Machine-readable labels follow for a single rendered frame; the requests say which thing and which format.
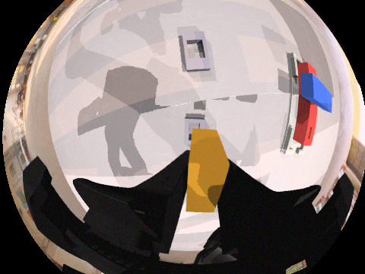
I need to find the blue bar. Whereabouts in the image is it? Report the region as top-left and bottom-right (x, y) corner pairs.
(300, 73), (332, 113)

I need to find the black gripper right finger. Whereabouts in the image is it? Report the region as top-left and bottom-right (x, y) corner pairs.
(217, 161), (322, 255)

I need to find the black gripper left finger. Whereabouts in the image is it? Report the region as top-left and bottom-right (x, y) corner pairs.
(73, 150), (189, 255)

